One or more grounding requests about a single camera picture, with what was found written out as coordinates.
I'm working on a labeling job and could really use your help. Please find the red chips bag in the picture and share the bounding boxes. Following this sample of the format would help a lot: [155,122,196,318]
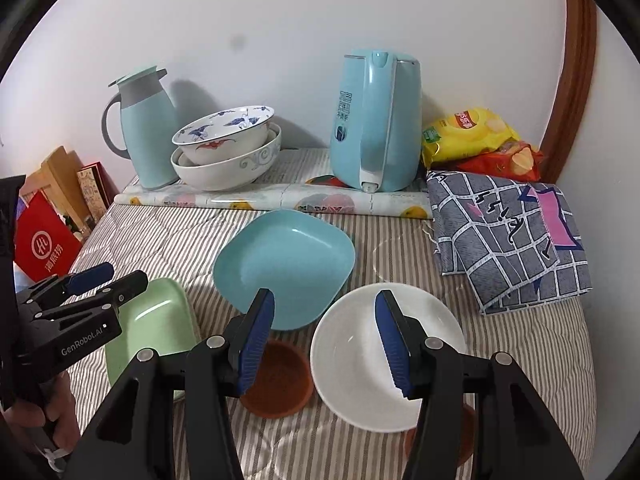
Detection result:
[455,141,544,183]

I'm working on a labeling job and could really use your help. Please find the light blue square plate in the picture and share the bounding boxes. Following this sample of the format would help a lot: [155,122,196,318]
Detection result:
[213,209,357,332]

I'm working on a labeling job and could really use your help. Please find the brown wooden door frame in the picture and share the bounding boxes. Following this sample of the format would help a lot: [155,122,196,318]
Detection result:
[537,0,598,183]

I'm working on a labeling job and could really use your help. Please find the light green square plate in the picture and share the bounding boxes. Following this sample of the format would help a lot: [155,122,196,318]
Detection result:
[104,277,202,401]

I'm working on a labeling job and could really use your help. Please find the large white porcelain bowl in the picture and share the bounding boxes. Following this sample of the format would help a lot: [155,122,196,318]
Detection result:
[170,122,282,192]

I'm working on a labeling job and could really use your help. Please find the blue patterned porcelain bowl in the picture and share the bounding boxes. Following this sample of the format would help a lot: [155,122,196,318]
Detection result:
[172,105,276,166]

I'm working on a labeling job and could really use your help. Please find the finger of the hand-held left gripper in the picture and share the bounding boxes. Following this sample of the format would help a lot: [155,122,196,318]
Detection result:
[31,270,150,323]
[16,262,115,311]

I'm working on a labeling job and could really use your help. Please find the red paper bag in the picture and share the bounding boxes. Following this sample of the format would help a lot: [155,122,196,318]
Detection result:
[14,191,83,283]

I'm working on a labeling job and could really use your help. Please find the light blue tissue box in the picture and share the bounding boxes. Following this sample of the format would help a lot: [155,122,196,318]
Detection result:
[330,50,423,194]

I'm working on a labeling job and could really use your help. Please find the brown gift boxes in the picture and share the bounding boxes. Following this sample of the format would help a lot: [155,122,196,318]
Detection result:
[20,146,93,236]

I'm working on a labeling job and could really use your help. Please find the plain white bowl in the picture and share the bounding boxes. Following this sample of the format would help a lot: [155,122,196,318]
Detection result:
[310,282,468,433]

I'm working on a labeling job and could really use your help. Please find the small brown dish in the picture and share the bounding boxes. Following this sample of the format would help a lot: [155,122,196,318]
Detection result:
[405,402,476,463]
[239,340,315,418]

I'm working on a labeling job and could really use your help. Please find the fruit print plastic mat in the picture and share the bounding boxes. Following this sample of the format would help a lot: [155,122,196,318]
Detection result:
[114,147,435,220]

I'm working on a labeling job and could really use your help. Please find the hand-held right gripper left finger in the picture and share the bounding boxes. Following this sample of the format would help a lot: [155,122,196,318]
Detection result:
[62,288,276,480]

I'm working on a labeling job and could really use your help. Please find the person's left hand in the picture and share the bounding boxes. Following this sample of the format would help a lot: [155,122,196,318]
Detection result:
[0,371,82,461]

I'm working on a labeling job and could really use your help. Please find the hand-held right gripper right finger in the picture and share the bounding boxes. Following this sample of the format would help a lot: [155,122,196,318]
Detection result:
[374,289,586,480]

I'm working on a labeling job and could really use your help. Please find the grey checked cloth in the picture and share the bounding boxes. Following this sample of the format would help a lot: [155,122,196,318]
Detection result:
[426,170,593,316]

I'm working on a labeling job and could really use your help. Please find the yellow chips bag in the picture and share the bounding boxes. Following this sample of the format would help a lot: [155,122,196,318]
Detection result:
[421,107,522,170]

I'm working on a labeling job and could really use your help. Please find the light blue thermos jug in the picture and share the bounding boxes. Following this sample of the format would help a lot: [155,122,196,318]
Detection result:
[102,66,180,191]

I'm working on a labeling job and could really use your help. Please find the patterned flat box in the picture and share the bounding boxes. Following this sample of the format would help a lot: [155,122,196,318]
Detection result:
[76,161,115,221]

